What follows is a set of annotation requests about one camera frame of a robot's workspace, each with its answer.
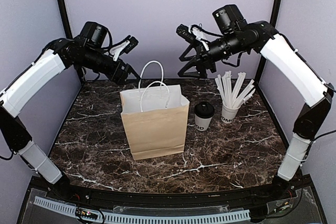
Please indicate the brown paper bag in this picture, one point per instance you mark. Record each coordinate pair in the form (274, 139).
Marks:
(155, 119)

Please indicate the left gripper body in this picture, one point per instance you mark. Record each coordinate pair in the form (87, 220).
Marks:
(117, 78)

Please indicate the white slotted cable duct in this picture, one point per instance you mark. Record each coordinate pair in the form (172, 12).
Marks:
(105, 216)

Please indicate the black frame post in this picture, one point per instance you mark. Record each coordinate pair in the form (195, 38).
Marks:
(273, 22)
(64, 18)

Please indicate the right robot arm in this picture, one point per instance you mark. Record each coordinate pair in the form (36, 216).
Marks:
(238, 36)

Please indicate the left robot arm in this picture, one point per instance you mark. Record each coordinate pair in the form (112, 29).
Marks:
(85, 50)

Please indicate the black front rail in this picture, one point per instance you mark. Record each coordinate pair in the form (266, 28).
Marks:
(248, 197)

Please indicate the black plastic cup lid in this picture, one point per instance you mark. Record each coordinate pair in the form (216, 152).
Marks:
(204, 110)

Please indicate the white cup holding straws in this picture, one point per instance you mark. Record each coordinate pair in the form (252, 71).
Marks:
(228, 114)

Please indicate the wrapped straw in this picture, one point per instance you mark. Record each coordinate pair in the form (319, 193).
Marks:
(227, 83)
(246, 94)
(237, 87)
(220, 87)

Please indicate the left black frame post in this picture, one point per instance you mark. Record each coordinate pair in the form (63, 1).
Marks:
(64, 18)

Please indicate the small circuit board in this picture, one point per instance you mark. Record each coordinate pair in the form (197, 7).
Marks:
(84, 214)

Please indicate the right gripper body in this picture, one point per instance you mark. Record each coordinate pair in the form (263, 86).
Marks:
(201, 53)

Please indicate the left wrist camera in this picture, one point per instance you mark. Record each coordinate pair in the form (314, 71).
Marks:
(123, 47)

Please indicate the white paper coffee cup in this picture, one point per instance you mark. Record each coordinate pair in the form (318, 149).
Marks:
(202, 120)

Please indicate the right black frame post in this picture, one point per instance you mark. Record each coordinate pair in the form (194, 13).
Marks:
(273, 22)

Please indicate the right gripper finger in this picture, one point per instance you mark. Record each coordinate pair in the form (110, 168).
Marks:
(193, 69)
(184, 56)

